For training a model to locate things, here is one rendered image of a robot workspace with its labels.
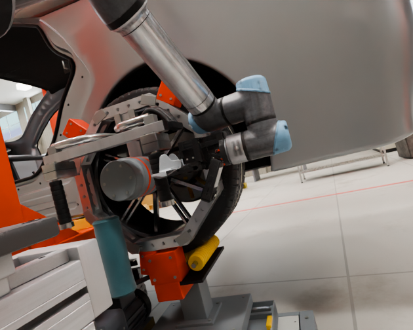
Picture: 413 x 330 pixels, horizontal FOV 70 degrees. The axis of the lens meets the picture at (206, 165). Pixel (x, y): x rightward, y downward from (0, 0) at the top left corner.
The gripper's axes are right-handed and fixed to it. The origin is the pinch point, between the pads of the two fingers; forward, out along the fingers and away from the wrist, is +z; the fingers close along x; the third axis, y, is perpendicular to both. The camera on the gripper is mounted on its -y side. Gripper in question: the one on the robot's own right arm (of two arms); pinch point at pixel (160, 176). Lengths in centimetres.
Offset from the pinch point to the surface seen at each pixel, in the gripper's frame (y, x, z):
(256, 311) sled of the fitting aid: -66, -50, -5
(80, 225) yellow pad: -13, -42, 66
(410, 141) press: -49, -559, -243
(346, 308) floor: -83, -76, -41
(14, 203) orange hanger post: 3, -3, 56
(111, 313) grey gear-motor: -42, -14, 37
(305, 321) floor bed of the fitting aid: -75, -54, -23
